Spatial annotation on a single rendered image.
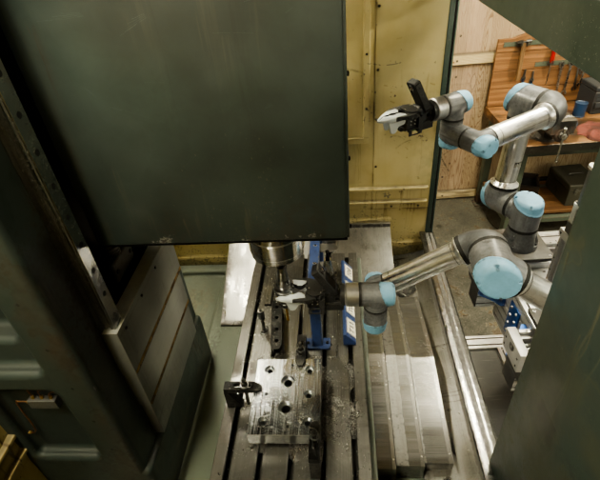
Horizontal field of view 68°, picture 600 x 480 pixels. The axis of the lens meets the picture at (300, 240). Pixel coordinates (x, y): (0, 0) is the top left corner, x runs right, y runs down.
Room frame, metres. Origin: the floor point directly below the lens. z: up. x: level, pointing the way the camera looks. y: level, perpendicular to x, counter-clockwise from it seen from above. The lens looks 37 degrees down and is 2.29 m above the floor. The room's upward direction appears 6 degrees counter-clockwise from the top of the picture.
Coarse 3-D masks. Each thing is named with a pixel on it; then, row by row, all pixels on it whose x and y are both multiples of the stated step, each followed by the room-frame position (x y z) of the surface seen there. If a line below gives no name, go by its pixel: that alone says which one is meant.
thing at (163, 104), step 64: (0, 0) 0.95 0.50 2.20; (64, 0) 0.93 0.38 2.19; (128, 0) 0.92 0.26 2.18; (192, 0) 0.90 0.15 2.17; (256, 0) 0.89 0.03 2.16; (320, 0) 0.88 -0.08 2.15; (64, 64) 0.94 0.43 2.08; (128, 64) 0.92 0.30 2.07; (192, 64) 0.91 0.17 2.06; (256, 64) 0.89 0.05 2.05; (320, 64) 0.88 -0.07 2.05; (64, 128) 0.94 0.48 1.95; (128, 128) 0.93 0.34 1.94; (192, 128) 0.91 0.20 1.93; (256, 128) 0.89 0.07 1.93; (320, 128) 0.88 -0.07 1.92; (128, 192) 0.93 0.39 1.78; (192, 192) 0.91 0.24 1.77; (256, 192) 0.90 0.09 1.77; (320, 192) 0.88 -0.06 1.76
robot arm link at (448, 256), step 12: (456, 240) 1.06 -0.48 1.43; (468, 240) 1.03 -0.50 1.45; (432, 252) 1.08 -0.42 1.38; (444, 252) 1.06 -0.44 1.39; (456, 252) 1.03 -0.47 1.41; (408, 264) 1.09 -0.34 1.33; (420, 264) 1.07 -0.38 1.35; (432, 264) 1.05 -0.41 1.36; (444, 264) 1.04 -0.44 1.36; (456, 264) 1.03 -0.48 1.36; (468, 264) 1.02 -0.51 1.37; (372, 276) 1.14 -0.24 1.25; (384, 276) 1.10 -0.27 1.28; (396, 276) 1.08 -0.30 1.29; (408, 276) 1.06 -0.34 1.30; (420, 276) 1.05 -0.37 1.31; (396, 288) 1.06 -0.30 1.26
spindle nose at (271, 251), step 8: (256, 248) 0.96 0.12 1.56; (264, 248) 0.95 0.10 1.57; (272, 248) 0.94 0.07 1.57; (280, 248) 0.94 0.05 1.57; (288, 248) 0.95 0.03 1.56; (296, 248) 0.96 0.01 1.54; (304, 248) 1.00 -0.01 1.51; (256, 256) 0.96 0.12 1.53; (264, 256) 0.95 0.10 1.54; (272, 256) 0.94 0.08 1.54; (280, 256) 0.94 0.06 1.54; (288, 256) 0.95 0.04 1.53; (296, 256) 0.96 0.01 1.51; (264, 264) 0.95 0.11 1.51; (272, 264) 0.94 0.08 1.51; (280, 264) 0.94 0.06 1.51
